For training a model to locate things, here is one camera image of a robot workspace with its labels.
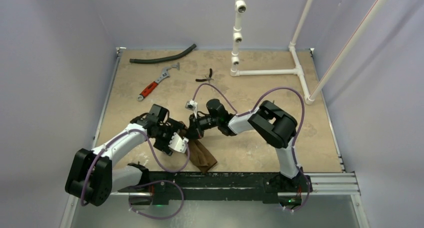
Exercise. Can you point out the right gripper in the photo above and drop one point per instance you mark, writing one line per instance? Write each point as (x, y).
(197, 125)

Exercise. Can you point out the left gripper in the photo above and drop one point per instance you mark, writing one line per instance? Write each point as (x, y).
(163, 146)

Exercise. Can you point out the brown cloth napkin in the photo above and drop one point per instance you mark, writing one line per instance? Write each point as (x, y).
(200, 156)

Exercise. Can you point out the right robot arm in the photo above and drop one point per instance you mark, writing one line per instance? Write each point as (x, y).
(274, 125)

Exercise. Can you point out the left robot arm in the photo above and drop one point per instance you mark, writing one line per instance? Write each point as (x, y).
(92, 177)

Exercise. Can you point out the black pliers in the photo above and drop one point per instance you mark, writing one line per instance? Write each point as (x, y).
(207, 78)

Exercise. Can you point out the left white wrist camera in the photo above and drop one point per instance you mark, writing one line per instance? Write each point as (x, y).
(178, 144)

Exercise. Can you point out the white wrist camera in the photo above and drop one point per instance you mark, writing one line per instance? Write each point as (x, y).
(192, 106)
(178, 144)

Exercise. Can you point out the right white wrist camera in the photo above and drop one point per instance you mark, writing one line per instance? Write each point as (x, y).
(192, 106)

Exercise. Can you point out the red handled adjustable wrench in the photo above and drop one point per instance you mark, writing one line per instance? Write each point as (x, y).
(164, 74)

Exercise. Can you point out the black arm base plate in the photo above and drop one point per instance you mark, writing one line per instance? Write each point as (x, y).
(265, 187)

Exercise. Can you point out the aluminium frame rail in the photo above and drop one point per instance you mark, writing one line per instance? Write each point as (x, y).
(323, 184)

